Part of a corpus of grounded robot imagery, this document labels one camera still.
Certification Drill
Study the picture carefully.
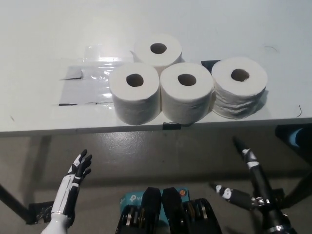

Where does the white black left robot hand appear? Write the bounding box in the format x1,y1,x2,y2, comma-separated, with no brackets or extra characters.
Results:
51,149,93,216

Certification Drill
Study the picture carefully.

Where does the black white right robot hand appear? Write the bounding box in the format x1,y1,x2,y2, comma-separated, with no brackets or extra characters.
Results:
209,136,293,232

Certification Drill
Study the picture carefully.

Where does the crinkled white toilet paper roll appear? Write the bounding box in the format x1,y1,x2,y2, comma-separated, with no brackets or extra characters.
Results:
211,56,269,120

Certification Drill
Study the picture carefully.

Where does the smooth white toilet paper roll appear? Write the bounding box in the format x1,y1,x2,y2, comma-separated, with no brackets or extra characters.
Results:
160,62,216,124
134,33,183,71
108,62,161,126

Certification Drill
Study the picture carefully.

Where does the blue round cap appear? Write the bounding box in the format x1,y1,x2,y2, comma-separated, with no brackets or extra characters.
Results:
290,128,304,147

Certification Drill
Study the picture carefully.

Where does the teal tp-link box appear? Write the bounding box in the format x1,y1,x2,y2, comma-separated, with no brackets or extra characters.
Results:
119,186,191,220

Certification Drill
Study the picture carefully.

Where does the small black tape strip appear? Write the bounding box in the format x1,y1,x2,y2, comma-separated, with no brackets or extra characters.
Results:
162,121,182,131

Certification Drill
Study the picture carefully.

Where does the clear glossy plastic sheet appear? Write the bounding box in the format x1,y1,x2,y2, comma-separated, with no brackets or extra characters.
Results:
52,43,137,107

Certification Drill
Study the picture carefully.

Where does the black tape patch on table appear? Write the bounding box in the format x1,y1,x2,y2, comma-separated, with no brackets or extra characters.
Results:
201,59,222,72

